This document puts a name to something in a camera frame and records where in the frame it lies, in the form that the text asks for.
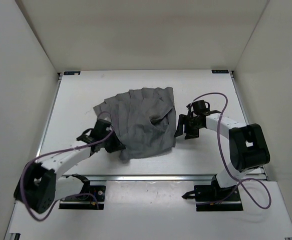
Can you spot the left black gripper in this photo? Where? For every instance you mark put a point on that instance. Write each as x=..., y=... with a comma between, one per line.
x=117, y=145

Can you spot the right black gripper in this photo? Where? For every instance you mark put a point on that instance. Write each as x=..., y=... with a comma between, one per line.
x=182, y=121

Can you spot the grey pleated skirt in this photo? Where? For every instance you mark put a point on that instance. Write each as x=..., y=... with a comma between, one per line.
x=144, y=121

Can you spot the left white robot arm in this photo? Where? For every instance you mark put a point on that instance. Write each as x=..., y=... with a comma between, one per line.
x=43, y=181

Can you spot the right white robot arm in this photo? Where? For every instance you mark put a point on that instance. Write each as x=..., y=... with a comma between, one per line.
x=247, y=148

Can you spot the right blue corner label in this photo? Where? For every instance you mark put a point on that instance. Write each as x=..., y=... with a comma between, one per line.
x=220, y=71

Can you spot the blue corner label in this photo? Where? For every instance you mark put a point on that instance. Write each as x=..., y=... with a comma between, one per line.
x=220, y=71
x=71, y=73

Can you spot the left blue corner label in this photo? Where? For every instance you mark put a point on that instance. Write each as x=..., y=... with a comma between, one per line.
x=71, y=73

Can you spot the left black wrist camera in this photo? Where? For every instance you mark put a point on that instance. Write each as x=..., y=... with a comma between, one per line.
x=102, y=127

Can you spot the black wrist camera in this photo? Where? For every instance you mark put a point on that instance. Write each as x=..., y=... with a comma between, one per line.
x=102, y=127
x=200, y=107

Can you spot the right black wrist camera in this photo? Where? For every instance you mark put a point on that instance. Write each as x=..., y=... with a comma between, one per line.
x=200, y=107

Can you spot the aluminium rail table front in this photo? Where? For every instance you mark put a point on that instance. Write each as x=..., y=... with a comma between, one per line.
x=150, y=178

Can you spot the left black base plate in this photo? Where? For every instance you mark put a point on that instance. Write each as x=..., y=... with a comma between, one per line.
x=90, y=197

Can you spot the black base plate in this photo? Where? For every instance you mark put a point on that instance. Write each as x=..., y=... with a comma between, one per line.
x=90, y=197
x=223, y=200

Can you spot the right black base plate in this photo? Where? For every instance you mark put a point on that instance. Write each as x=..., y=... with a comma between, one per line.
x=223, y=200

